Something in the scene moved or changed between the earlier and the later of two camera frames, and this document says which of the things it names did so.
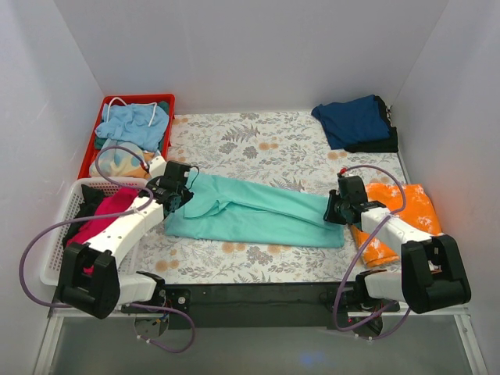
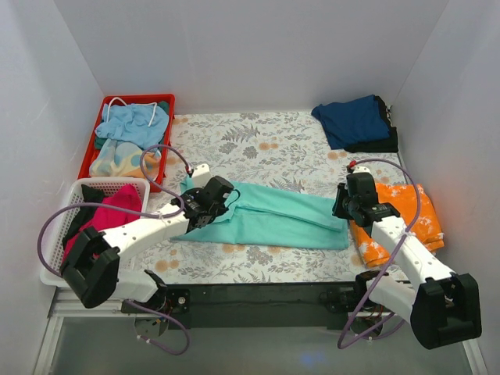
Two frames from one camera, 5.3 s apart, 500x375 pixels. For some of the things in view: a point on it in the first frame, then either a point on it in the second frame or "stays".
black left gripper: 180,198 → 204,220
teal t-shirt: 224,208 stays
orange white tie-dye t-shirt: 418,212 stays
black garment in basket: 88,207 stays
